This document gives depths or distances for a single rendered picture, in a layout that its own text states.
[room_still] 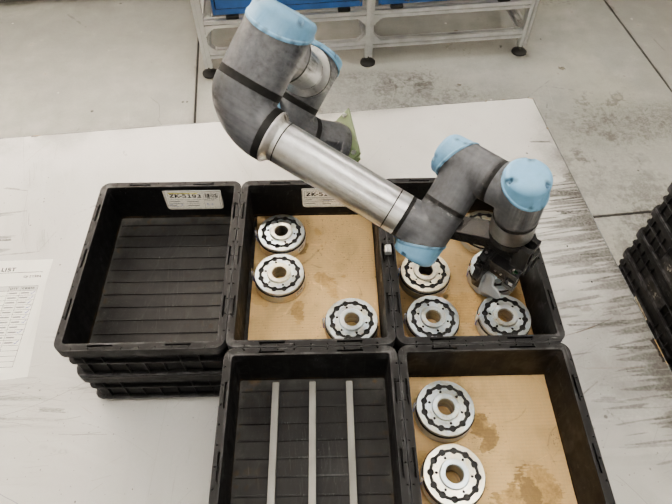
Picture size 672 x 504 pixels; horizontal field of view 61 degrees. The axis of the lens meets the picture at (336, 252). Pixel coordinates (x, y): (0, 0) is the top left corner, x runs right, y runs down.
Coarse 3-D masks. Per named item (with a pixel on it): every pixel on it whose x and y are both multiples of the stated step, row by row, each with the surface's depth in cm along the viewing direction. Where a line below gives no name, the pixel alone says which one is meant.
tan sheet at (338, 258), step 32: (320, 224) 127; (352, 224) 127; (256, 256) 122; (320, 256) 122; (352, 256) 122; (320, 288) 117; (352, 288) 117; (256, 320) 113; (288, 320) 113; (320, 320) 113
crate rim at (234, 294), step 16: (240, 208) 117; (240, 224) 115; (240, 240) 112; (384, 240) 112; (240, 256) 110; (384, 256) 110; (240, 272) 108; (384, 272) 108; (384, 288) 105; (384, 304) 104
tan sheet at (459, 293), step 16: (400, 256) 122; (448, 256) 122; (464, 256) 122; (464, 272) 120; (400, 288) 117; (448, 288) 117; (464, 288) 117; (464, 304) 115; (432, 320) 113; (464, 320) 113
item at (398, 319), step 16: (544, 272) 108; (544, 288) 105; (400, 304) 103; (400, 320) 101; (560, 320) 101; (400, 336) 99; (448, 336) 99; (464, 336) 99; (480, 336) 99; (496, 336) 99; (512, 336) 99; (528, 336) 99; (544, 336) 99; (560, 336) 99
